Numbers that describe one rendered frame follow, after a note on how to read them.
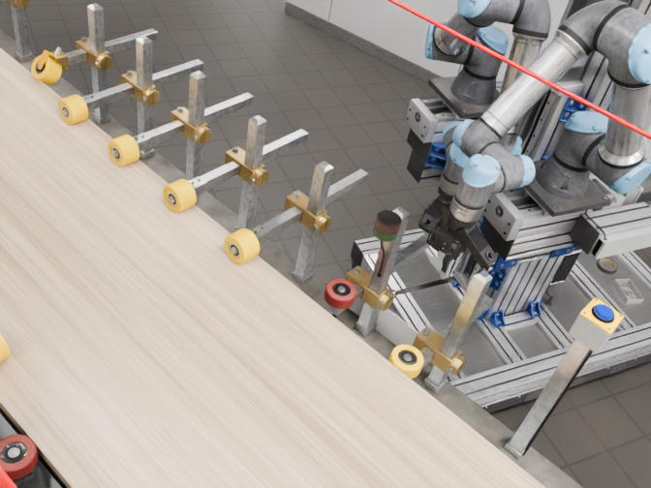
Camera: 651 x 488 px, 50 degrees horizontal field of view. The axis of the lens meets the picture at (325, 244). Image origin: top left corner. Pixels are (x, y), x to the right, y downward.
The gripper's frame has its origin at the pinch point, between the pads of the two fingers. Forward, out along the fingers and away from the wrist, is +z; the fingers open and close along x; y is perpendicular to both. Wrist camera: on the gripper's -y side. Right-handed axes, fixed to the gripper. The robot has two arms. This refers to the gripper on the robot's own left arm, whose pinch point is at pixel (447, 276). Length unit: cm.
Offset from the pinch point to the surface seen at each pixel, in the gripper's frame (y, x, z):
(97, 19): 137, 9, -10
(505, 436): -33.4, 6.3, 27.6
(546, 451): -42, -57, 97
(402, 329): 3.8, 5.3, 20.8
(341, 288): 18.0, 18.9, 7.1
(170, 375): 25, 68, 9
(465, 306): -10.5, 9.4, -4.6
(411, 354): -7.1, 21.2, 7.7
